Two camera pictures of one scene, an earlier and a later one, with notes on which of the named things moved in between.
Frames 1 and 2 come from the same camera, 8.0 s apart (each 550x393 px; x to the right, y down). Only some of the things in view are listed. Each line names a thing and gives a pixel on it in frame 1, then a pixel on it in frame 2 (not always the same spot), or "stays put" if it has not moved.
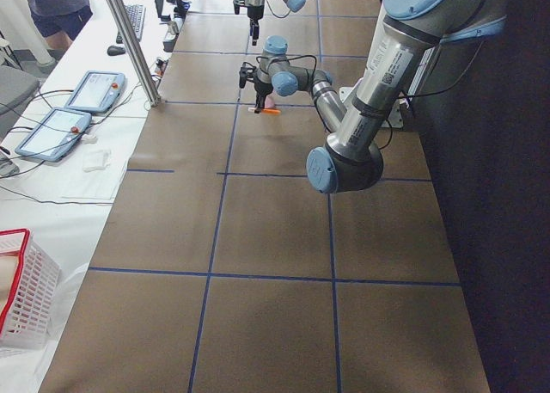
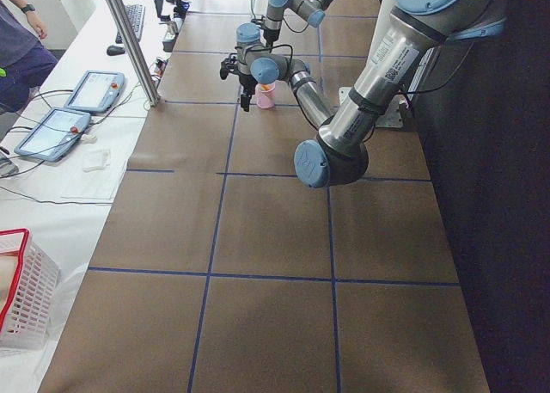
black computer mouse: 115,51 stays put
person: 60,9 -> 24,61
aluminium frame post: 135,46 stays put
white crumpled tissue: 96,159 stays put
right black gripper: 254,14 -> 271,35
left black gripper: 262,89 -> 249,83
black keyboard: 135,16 stays put
